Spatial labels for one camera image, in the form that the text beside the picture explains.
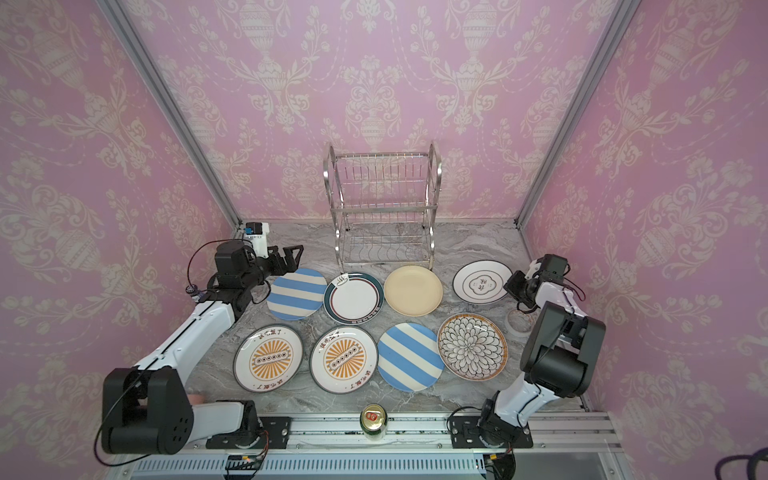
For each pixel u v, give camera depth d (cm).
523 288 87
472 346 88
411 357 86
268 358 86
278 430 74
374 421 67
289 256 76
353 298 98
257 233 72
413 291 101
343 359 85
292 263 76
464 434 73
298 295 97
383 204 109
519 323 94
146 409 41
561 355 48
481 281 101
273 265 75
